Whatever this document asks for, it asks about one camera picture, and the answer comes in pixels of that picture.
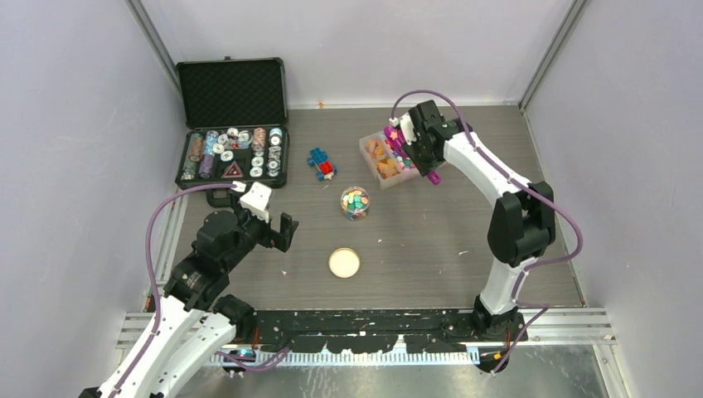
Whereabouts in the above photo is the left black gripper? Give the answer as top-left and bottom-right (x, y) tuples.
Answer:
(224, 189), (298, 270)

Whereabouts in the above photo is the magenta plastic scoop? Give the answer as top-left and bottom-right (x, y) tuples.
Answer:
(383, 126), (442, 185)

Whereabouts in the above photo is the gold jar lid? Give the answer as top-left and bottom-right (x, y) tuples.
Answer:
(328, 248), (361, 279)

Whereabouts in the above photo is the clear plastic jar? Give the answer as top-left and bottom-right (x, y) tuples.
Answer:
(340, 187), (370, 221)

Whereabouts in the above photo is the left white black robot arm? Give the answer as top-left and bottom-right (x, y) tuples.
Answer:
(80, 207), (299, 397)

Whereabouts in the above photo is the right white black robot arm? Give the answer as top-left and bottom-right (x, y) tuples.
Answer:
(389, 100), (555, 341)

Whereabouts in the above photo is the clear compartment candy box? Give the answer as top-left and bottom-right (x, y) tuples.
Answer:
(359, 132), (420, 189)

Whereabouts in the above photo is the blue red brick toy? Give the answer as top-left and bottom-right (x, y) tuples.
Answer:
(307, 148), (337, 182)

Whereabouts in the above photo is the black poker chip case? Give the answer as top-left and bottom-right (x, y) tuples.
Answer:
(175, 57), (290, 189)

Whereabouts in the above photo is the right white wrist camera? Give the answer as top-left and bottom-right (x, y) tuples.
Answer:
(389, 112), (416, 143)

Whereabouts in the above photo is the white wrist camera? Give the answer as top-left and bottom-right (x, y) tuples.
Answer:
(389, 112), (416, 143)
(230, 182), (273, 223)

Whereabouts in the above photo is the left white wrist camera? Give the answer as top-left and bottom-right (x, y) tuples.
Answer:
(230, 182), (273, 223)

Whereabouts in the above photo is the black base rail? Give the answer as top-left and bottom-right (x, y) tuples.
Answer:
(232, 309), (526, 354)

